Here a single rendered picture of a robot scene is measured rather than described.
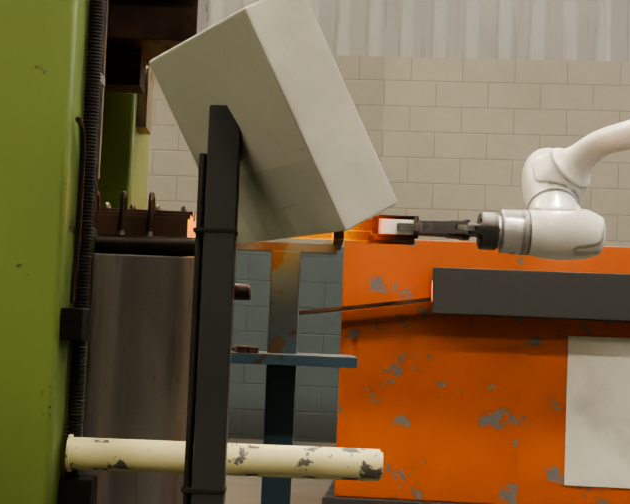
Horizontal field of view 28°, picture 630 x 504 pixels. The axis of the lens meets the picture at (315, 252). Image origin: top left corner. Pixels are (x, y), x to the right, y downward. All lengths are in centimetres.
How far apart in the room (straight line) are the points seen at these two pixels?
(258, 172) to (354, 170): 17
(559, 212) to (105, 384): 99
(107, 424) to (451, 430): 370
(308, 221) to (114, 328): 57
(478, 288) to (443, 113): 449
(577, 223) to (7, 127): 119
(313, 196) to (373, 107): 834
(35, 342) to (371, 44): 831
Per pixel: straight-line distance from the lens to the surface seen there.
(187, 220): 204
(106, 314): 201
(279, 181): 154
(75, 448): 179
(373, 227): 247
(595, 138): 256
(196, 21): 209
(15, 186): 176
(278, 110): 146
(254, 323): 973
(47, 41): 178
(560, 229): 249
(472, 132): 978
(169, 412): 200
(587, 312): 547
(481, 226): 248
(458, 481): 562
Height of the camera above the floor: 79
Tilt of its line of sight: 4 degrees up
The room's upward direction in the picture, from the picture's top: 2 degrees clockwise
